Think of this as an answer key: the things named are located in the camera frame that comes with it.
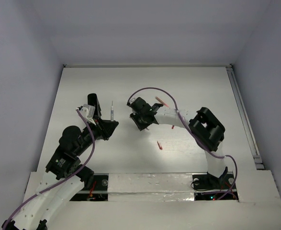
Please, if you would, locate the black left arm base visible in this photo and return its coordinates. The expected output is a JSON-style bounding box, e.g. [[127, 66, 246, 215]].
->
[[70, 174, 109, 202]]

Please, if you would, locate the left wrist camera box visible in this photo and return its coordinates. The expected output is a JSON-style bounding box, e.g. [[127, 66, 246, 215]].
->
[[77, 104, 95, 121]]

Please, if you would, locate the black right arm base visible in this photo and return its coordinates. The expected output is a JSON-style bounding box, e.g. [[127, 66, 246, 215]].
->
[[191, 168, 238, 201]]

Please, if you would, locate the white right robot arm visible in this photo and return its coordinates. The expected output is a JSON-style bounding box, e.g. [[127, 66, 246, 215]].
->
[[127, 97, 228, 188]]

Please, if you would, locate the black stationery container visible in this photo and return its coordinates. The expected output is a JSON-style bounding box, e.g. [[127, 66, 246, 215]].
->
[[87, 93, 101, 118]]

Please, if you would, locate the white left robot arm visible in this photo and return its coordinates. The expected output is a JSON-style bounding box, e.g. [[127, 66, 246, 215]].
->
[[2, 118, 119, 230]]

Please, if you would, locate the white pen red cap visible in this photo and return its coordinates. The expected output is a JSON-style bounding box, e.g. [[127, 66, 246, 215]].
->
[[110, 101, 114, 121]]

